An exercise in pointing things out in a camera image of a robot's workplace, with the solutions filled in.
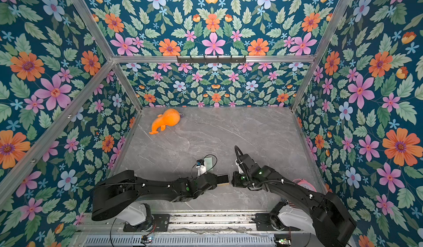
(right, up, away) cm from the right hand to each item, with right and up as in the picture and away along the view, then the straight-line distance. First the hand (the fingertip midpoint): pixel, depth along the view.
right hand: (233, 179), depth 81 cm
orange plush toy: (-40, +32, +26) cm, 57 cm away
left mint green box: (-13, +6, +9) cm, 17 cm away
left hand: (-7, -1, +3) cm, 8 cm away
